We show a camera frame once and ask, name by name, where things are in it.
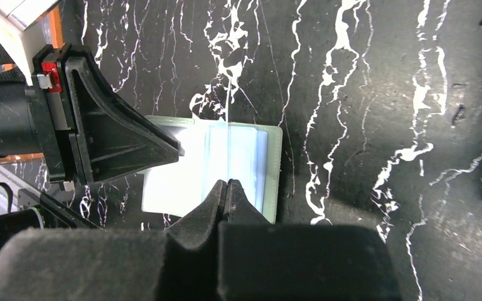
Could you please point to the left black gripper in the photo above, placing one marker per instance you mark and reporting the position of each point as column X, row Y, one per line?
column 86, row 132

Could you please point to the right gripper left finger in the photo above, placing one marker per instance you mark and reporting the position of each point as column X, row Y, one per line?
column 178, row 263

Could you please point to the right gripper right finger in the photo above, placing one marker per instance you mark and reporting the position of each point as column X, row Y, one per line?
column 258, row 260

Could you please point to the mint green card holder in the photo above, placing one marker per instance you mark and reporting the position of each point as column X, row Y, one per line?
column 255, row 160

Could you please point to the silver credit card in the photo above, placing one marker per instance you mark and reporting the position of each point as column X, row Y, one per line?
column 227, row 132

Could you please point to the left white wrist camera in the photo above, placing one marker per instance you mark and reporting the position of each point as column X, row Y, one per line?
column 26, row 27

